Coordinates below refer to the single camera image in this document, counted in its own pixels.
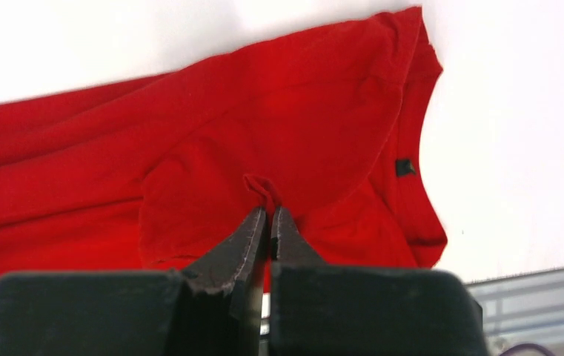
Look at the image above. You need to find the red t shirt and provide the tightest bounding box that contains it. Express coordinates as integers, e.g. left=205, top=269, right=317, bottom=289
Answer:
left=0, top=7, right=448, bottom=275

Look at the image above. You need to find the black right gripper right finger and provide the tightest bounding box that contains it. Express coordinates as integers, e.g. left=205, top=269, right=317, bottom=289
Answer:
left=268, top=207, right=488, bottom=355

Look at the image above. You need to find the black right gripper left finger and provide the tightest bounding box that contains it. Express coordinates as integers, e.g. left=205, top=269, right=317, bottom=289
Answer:
left=0, top=208, right=268, bottom=355

